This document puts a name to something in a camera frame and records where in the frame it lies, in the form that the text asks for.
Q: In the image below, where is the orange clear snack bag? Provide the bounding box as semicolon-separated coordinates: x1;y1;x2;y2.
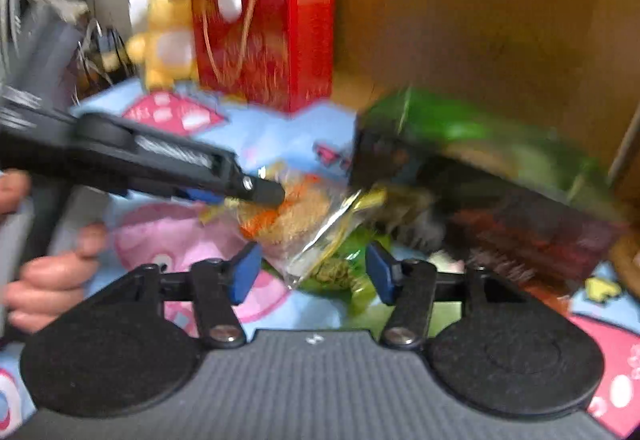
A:
200;162;386;289

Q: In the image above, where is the wooden headboard panel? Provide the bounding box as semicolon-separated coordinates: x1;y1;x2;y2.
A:
335;0;639;163

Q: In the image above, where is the person's left hand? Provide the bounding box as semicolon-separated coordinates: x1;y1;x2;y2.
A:
1;169;111;334

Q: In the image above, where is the green pea snack bag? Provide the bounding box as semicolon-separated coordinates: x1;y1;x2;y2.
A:
261;227;396;316

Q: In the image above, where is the red gift bag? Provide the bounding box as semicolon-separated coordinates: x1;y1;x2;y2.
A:
192;0;335;113

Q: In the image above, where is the blue cartoon pig blanket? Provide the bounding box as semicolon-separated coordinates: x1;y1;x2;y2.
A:
0;74;640;440

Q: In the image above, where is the yellow plush chick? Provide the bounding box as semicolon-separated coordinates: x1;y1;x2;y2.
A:
126;0;198;92

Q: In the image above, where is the black green tin box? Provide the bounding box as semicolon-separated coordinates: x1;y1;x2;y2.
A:
349;88;626;283

